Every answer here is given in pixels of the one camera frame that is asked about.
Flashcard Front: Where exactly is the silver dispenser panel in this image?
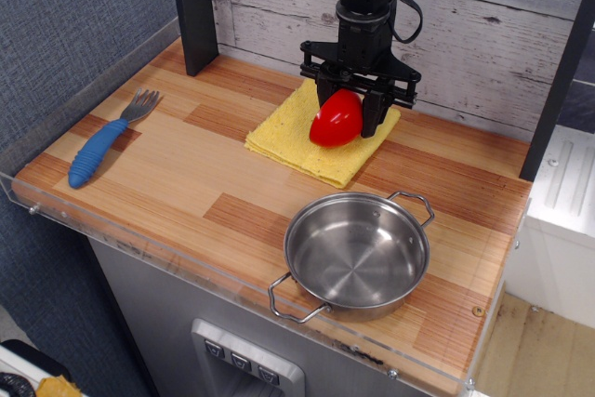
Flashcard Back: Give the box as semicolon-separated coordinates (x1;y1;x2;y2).
192;318;306;396

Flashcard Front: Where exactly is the yellow object at corner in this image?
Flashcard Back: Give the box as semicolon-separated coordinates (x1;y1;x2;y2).
35;376;83;397

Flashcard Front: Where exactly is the red half-sphere object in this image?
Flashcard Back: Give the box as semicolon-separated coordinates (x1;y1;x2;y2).
310;89;364;148

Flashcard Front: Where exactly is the right black post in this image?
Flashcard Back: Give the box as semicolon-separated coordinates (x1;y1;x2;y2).
519;0;594;181

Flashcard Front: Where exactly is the stainless steel pot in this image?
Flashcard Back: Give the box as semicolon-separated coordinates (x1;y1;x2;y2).
268;192;435;324

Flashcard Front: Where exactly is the yellow folded cloth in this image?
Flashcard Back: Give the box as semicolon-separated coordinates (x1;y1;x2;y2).
245;79;401;189

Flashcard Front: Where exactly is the white toy sink unit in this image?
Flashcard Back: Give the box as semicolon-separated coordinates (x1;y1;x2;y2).
503;126;594;327

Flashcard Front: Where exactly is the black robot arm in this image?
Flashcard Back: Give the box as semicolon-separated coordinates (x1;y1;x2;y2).
300;0;423;139

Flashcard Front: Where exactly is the blue handled fork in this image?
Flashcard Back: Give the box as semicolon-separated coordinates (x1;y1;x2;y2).
68;89;160;189

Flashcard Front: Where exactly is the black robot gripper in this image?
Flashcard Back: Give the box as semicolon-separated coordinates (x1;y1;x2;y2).
300;1;421;139

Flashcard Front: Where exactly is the left black post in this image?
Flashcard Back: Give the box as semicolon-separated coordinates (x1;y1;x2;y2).
176;0;218;76

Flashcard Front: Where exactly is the black post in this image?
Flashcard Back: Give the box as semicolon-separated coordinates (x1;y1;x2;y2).
519;0;594;181
176;0;218;76

